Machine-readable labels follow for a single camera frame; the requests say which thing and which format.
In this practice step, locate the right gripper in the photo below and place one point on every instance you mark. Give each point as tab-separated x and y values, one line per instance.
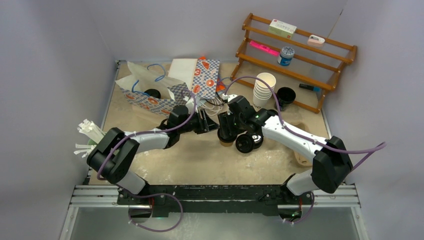
224	120

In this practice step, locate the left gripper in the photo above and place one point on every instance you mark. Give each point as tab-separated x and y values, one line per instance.
207	124

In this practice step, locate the black lid stack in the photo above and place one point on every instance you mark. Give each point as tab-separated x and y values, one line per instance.
244	143
258	140

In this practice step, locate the checkered paper bag blue handles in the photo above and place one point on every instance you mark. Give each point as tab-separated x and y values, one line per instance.
149	88

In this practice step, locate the brown paper cup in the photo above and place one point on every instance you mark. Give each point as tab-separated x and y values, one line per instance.
226	143

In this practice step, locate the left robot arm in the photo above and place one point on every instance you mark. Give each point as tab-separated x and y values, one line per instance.
114	154

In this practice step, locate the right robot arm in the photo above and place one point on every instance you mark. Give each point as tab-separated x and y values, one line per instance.
330	165

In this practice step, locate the stack of flat paper bags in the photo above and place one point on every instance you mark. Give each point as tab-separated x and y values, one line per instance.
202	77

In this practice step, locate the stack of white paper cups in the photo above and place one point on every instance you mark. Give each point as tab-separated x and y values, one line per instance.
263	90

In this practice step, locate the dark paper cup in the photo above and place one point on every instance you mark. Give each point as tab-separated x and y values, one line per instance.
285	97

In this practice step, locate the stack of pulp carriers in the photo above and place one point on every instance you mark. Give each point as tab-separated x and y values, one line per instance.
301	160

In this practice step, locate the pink highlighter pen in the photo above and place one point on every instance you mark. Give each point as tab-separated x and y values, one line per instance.
264	48

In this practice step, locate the black blue marker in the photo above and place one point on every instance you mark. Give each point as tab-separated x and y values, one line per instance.
309	87

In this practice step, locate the blue white jar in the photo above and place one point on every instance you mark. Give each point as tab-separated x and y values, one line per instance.
285	56

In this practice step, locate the wooden shelf rack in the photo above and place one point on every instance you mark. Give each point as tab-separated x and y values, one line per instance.
301	67

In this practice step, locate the wrapped white straws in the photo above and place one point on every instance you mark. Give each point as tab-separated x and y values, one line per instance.
92	131

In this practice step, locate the white green box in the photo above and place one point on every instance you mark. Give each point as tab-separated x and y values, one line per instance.
282	29

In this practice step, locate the white pink small device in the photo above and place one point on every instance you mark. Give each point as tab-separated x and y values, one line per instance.
315	41

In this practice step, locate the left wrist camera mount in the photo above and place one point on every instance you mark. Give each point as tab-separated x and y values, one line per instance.
191	103

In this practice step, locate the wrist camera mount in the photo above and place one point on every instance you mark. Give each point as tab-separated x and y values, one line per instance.
227	98
191	103

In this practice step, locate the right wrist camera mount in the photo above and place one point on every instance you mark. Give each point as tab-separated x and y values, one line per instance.
227	98

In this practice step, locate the black aluminium base frame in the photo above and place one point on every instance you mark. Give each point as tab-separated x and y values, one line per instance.
162	200

